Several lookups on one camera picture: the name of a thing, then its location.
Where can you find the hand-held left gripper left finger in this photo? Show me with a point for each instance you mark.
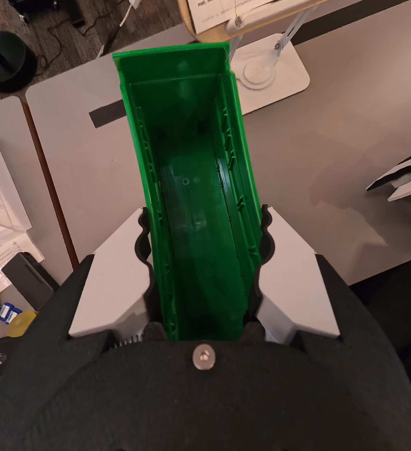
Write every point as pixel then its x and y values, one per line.
pixel 110 289

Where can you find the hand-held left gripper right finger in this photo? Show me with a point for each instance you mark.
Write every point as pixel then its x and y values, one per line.
pixel 297 289

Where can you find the green plastic bin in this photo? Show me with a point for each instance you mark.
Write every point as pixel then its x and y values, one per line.
pixel 191 141

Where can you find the black charger box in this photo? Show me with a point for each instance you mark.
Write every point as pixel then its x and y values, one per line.
pixel 29 278

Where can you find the yellow rubber ball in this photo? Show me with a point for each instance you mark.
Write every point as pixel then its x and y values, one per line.
pixel 22 324

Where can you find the small blue card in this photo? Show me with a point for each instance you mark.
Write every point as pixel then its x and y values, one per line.
pixel 15 315
pixel 4 312

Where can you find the black power adapter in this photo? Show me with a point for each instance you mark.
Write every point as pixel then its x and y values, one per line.
pixel 1 357

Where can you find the white square tray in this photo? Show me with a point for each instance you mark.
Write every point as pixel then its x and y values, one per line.
pixel 290 91

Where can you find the clear plastic bin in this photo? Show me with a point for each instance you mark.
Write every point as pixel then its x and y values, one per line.
pixel 1 183

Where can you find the clear glass cup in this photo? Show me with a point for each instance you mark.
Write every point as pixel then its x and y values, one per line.
pixel 258 75

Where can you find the grey tape strip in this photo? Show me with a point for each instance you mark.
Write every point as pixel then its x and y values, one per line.
pixel 106 114

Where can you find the dark green round base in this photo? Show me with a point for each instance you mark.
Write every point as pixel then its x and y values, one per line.
pixel 18 67

